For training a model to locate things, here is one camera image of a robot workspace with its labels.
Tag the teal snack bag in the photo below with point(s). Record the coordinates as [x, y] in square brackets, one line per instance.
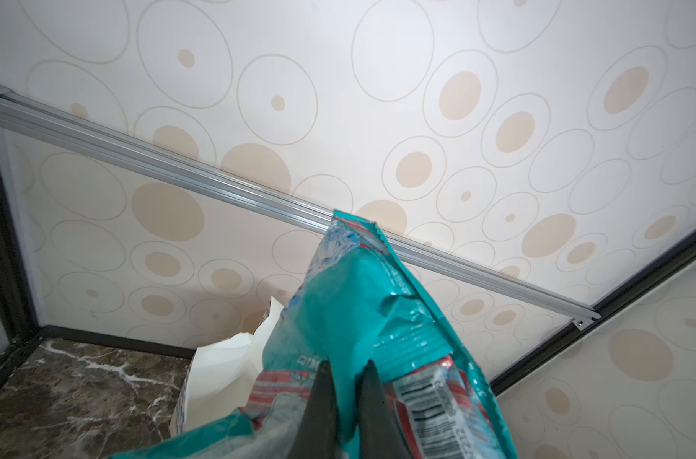
[358, 303]

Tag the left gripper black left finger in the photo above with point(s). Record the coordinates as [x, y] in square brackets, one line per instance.
[317, 437]

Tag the blue checkered paper bag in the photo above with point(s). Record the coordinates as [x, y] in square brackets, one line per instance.
[221, 376]

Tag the black corner frame post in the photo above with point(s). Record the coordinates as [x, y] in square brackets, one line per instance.
[19, 324]
[654, 275]

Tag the black right corner frame post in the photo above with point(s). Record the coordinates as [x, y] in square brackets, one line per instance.
[654, 275]

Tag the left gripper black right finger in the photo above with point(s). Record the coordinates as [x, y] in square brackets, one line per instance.
[380, 436]

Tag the aluminium rail on back wall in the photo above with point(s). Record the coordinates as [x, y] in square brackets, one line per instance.
[50, 125]

